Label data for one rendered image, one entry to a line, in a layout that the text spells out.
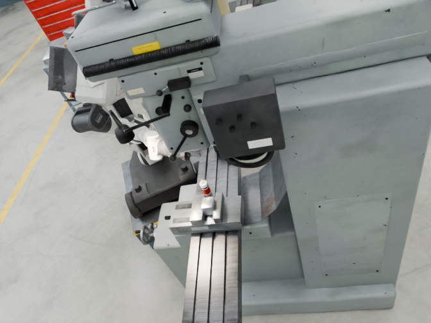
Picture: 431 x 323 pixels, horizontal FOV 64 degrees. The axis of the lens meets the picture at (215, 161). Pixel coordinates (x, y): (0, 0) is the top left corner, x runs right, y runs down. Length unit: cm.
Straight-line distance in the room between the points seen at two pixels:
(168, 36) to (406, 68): 73
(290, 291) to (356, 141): 122
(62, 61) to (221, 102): 100
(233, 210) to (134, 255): 149
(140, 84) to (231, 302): 91
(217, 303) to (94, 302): 158
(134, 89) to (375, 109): 79
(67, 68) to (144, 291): 170
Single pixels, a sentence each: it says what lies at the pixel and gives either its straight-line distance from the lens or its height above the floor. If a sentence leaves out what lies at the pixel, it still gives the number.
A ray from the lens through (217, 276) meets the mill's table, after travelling 155.
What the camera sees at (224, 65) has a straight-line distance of 116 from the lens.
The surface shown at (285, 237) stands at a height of 68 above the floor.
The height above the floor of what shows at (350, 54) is 163.
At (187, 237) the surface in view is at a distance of 183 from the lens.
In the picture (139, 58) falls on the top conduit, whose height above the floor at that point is 180.
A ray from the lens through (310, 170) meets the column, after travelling 133.
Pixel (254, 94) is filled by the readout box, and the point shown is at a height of 172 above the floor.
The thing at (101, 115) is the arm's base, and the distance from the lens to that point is 173.
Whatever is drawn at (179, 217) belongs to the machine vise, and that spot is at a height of 97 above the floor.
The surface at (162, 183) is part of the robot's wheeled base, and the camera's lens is 243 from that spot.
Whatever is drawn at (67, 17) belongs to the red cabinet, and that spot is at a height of 56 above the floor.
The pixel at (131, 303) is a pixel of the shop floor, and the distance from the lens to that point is 276.
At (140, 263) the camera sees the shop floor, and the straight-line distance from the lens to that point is 289.
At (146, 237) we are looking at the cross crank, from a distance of 220.
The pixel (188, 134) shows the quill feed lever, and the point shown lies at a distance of 132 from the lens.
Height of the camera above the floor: 225
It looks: 44 degrees down
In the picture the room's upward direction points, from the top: 22 degrees counter-clockwise
